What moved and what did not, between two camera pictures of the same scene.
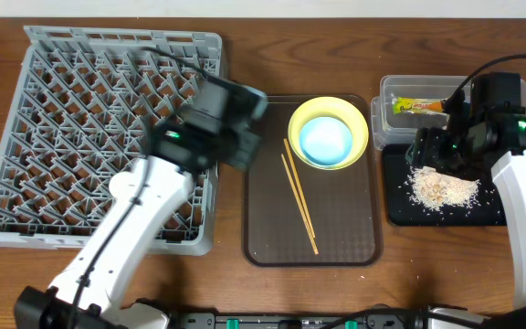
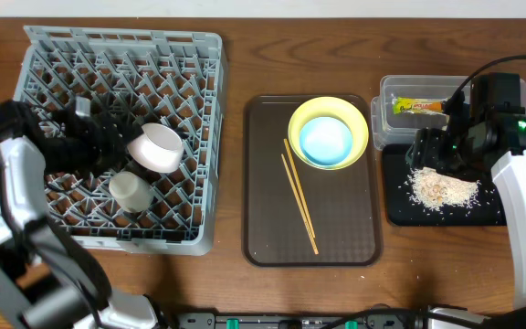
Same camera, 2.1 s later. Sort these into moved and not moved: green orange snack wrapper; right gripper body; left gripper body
Moved: left gripper body
Not moved: right gripper body; green orange snack wrapper
